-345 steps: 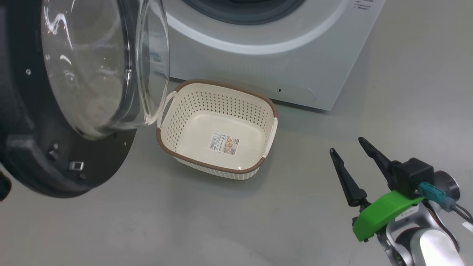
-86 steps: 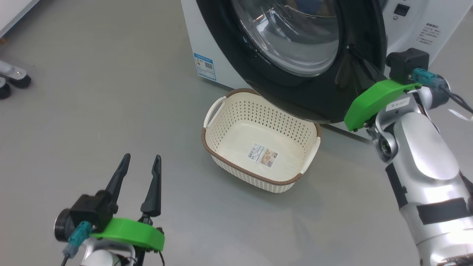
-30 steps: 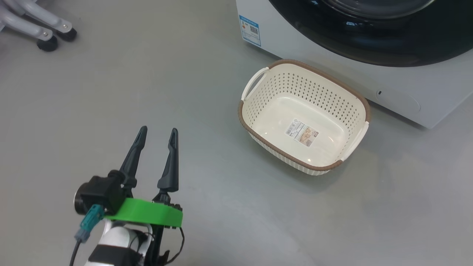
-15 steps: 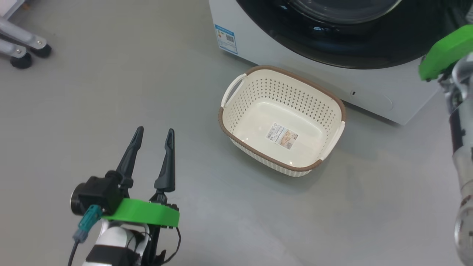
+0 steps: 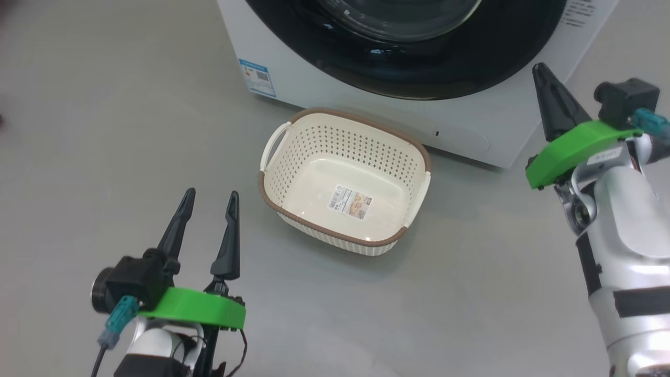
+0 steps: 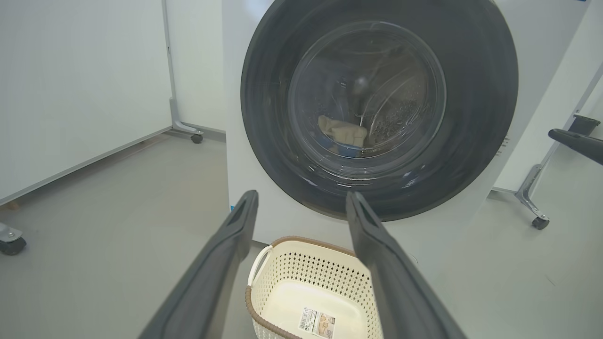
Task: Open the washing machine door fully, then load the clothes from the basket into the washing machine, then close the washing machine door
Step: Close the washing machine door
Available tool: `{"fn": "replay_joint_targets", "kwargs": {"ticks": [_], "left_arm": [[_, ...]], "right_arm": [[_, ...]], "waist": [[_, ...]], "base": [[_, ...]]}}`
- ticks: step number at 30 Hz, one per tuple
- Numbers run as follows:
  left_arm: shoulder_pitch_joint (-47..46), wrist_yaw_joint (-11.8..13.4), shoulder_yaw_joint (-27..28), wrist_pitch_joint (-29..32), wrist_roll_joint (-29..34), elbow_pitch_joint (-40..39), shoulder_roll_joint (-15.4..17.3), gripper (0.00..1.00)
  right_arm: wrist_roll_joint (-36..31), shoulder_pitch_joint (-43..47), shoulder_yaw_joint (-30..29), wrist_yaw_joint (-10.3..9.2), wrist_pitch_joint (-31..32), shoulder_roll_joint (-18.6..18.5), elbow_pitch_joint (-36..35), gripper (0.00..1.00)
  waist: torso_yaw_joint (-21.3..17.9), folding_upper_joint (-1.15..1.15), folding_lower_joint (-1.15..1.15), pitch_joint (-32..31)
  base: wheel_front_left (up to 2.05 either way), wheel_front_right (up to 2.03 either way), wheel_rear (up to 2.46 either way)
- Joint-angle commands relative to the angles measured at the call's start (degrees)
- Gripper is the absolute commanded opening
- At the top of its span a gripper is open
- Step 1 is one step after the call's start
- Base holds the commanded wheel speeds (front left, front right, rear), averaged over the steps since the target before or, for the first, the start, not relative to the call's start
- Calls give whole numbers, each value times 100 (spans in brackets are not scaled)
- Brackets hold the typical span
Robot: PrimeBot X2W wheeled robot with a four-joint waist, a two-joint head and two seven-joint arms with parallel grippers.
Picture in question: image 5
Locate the left camera cable teal connector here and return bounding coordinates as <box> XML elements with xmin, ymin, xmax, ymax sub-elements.
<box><xmin>92</xmin><ymin>295</ymin><xmax>141</xmax><ymax>377</ymax></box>

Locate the right camera cable teal connector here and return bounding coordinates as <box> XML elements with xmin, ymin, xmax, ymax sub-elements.
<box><xmin>631</xmin><ymin>108</ymin><xmax>670</xmax><ymax>143</ymax></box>

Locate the cream plastic laundry basket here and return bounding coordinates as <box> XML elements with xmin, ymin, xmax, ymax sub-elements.
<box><xmin>258</xmin><ymin>107</ymin><xmax>433</xmax><ymax>258</ymax></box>

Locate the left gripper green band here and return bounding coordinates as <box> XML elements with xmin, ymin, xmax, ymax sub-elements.
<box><xmin>139</xmin><ymin>188</ymin><xmax>247</xmax><ymax>332</ymax></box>

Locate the round black washing machine door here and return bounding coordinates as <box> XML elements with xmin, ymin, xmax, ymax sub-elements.
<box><xmin>244</xmin><ymin>0</ymin><xmax>569</xmax><ymax>102</ymax></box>

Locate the thin black left gripper cable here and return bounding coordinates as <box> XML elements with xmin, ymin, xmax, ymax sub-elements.
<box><xmin>178</xmin><ymin>330</ymin><xmax>248</xmax><ymax>377</ymax></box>

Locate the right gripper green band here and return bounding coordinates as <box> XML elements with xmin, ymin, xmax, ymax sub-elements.
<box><xmin>525</xmin><ymin>62</ymin><xmax>642</xmax><ymax>191</ymax></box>

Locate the camera cable teal connector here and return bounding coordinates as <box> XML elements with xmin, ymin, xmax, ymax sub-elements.
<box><xmin>631</xmin><ymin>108</ymin><xmax>670</xmax><ymax>143</ymax></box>
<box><xmin>92</xmin><ymin>295</ymin><xmax>141</xmax><ymax>377</ymax></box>

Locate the paper product label sticker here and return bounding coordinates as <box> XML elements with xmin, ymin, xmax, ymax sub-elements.
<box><xmin>328</xmin><ymin>184</ymin><xmax>374</xmax><ymax>220</ymax></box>

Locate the white front-load washing machine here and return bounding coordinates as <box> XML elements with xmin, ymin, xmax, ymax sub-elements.
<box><xmin>216</xmin><ymin>0</ymin><xmax>621</xmax><ymax>170</ymax></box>

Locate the blue white energy label sticker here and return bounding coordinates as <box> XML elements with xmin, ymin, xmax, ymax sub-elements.
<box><xmin>238</xmin><ymin>58</ymin><xmax>277</xmax><ymax>99</ymax></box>

